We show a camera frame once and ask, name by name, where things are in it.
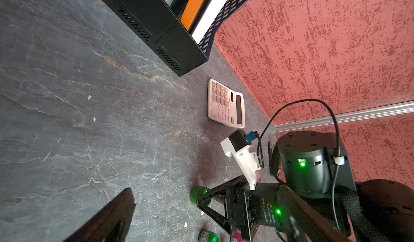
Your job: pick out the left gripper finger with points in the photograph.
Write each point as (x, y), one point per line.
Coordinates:
(111, 223)

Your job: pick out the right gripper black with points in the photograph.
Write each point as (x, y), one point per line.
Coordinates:
(262, 207)

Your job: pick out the green paint jar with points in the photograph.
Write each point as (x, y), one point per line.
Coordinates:
(197, 192)
(208, 236)

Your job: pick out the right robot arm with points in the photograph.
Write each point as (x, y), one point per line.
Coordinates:
(315, 197)

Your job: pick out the pink paint jar left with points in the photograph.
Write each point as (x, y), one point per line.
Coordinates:
(237, 237)

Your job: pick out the pink calculator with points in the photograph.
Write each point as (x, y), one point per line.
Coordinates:
(225, 105)

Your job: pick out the orange spine book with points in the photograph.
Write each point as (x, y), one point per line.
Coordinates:
(191, 12)

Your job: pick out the black mesh file holder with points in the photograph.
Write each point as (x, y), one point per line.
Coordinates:
(156, 24)

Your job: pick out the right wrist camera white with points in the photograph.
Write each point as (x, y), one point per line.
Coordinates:
(239, 146)

